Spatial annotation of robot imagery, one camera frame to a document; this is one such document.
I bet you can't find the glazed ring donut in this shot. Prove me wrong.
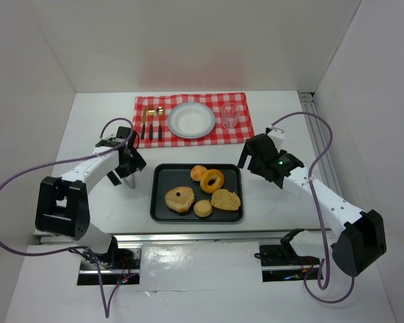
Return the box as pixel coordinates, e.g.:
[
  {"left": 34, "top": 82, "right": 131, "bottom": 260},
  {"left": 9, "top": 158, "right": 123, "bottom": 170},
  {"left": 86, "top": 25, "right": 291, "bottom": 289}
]
[{"left": 200, "top": 169, "right": 224, "bottom": 194}]

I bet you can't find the speckled bread slice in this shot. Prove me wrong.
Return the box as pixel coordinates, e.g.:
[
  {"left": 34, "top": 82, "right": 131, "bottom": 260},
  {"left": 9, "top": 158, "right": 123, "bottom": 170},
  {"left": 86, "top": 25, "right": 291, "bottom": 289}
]
[{"left": 210, "top": 189, "right": 241, "bottom": 211}]

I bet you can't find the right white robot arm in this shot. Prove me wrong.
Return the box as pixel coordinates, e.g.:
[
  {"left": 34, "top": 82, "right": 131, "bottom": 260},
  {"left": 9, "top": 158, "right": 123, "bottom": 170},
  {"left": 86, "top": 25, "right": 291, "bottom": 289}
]
[{"left": 238, "top": 133, "right": 386, "bottom": 277}]

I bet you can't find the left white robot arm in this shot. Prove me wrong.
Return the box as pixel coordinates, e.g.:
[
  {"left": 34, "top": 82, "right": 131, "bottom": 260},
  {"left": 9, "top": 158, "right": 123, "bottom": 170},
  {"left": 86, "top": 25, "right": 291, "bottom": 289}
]
[{"left": 35, "top": 127, "right": 146, "bottom": 268}]

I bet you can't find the flat bread with hole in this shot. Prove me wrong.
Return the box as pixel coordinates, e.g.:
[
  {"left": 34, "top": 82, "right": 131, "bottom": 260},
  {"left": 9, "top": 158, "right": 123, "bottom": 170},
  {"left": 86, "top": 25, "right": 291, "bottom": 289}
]
[{"left": 165, "top": 186, "right": 195, "bottom": 213}]

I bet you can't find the red checkered cloth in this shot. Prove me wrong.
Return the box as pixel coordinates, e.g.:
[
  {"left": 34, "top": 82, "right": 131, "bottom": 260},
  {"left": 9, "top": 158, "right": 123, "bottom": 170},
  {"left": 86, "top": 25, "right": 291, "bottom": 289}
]
[{"left": 133, "top": 92, "right": 255, "bottom": 148}]

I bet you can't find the clear drinking glass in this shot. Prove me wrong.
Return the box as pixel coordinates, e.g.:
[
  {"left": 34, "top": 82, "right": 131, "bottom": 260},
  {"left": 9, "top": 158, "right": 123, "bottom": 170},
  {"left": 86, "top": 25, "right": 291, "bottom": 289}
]
[{"left": 220, "top": 102, "right": 241, "bottom": 129}]

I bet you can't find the small round bun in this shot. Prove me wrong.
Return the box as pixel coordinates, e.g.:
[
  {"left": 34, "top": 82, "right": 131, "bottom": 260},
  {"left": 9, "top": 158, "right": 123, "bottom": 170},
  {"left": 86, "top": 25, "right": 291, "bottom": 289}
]
[{"left": 191, "top": 165, "right": 207, "bottom": 182}]

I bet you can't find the white round plate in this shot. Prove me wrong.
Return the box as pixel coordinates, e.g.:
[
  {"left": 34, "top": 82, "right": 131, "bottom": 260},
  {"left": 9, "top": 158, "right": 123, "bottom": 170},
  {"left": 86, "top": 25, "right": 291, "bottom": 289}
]
[{"left": 166, "top": 102, "right": 216, "bottom": 139}]

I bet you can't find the small round muffin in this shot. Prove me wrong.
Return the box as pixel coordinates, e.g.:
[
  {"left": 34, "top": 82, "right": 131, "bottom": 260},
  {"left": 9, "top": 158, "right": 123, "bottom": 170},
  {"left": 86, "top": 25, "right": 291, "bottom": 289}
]
[{"left": 193, "top": 200, "right": 212, "bottom": 218}]

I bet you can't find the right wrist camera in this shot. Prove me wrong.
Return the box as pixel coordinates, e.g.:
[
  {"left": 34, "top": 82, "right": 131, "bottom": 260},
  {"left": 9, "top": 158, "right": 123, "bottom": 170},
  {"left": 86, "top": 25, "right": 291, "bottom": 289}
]
[{"left": 265, "top": 126, "right": 285, "bottom": 150}]

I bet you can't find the gold spoon black handle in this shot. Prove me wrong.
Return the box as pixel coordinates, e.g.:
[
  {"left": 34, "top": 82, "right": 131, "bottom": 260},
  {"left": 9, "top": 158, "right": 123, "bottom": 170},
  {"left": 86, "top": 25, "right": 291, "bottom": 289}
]
[{"left": 156, "top": 106, "right": 165, "bottom": 141}]

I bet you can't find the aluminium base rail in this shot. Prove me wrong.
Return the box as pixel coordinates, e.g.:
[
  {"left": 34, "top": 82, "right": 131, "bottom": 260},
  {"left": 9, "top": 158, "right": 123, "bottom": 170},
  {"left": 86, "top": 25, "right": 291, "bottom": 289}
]
[{"left": 38, "top": 229, "right": 334, "bottom": 245}]

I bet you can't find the aluminium side rail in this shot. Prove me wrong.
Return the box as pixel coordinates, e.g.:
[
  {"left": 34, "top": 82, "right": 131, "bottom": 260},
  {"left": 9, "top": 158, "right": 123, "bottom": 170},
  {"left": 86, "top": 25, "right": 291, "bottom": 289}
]
[{"left": 298, "top": 92, "right": 343, "bottom": 197}]

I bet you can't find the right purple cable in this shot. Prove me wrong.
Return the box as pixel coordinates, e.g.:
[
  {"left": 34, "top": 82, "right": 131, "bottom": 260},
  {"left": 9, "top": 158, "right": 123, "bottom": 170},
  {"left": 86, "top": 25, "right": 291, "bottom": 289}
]
[{"left": 269, "top": 112, "right": 356, "bottom": 303}]

